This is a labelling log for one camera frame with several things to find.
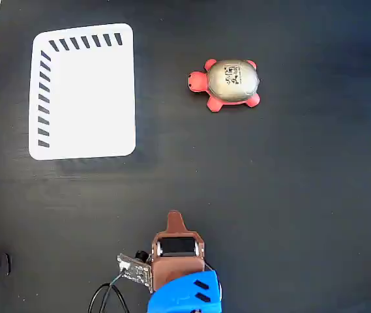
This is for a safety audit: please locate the red turtle toy grey shell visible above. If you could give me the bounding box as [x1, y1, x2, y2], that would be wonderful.
[186, 58, 262, 113]

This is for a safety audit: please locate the white tray with striped border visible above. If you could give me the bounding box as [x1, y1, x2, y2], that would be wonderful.
[28, 22, 137, 162]

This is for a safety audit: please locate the camera circuit board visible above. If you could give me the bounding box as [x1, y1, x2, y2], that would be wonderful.
[116, 250, 154, 290]

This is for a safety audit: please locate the black camera cable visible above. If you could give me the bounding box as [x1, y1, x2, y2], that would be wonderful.
[87, 271, 131, 313]

